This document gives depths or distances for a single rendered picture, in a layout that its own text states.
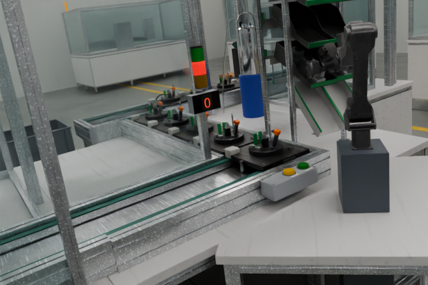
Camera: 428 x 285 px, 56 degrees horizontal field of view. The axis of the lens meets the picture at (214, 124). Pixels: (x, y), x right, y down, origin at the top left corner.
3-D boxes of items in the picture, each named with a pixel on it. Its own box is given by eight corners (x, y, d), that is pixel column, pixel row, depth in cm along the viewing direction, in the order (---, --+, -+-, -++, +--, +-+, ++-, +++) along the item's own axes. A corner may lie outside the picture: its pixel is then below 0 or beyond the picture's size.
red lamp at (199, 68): (208, 73, 152) (207, 60, 151) (197, 76, 149) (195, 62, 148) (201, 72, 156) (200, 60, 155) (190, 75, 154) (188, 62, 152)
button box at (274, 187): (318, 182, 145) (317, 166, 143) (274, 202, 134) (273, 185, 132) (304, 177, 150) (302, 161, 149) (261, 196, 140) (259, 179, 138)
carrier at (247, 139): (266, 140, 180) (263, 114, 177) (223, 156, 167) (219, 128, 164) (234, 132, 199) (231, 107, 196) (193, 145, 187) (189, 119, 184)
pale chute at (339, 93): (364, 121, 178) (369, 116, 174) (341, 128, 173) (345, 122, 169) (332, 73, 190) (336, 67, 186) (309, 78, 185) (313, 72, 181)
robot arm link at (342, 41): (362, 61, 137) (359, 26, 137) (337, 63, 139) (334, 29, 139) (356, 65, 149) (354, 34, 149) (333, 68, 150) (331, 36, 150)
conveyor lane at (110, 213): (311, 173, 162) (309, 151, 159) (111, 263, 118) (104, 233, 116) (263, 158, 185) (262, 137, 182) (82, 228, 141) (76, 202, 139)
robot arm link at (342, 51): (378, 34, 112) (372, 2, 116) (347, 37, 114) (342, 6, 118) (363, 80, 139) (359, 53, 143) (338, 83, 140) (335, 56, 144)
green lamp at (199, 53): (207, 60, 151) (205, 46, 149) (195, 62, 148) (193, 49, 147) (200, 60, 155) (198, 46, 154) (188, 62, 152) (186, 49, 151)
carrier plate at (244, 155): (309, 153, 159) (309, 148, 158) (263, 172, 147) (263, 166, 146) (269, 141, 179) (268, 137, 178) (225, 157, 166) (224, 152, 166)
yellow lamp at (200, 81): (210, 86, 153) (208, 73, 152) (199, 89, 151) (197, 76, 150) (203, 85, 157) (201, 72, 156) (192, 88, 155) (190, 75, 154)
